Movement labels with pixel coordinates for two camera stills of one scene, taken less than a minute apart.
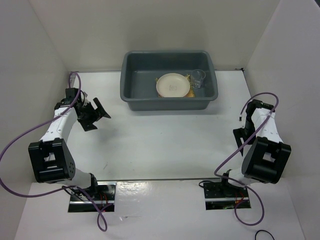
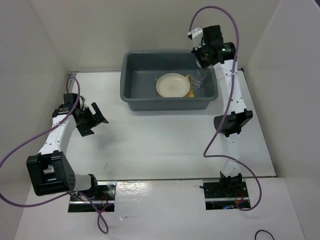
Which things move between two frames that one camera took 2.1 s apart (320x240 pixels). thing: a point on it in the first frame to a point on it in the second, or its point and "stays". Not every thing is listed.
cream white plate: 173,85 stays
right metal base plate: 223,196 stays
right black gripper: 239,133 to 203,64
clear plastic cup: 197,76 stays
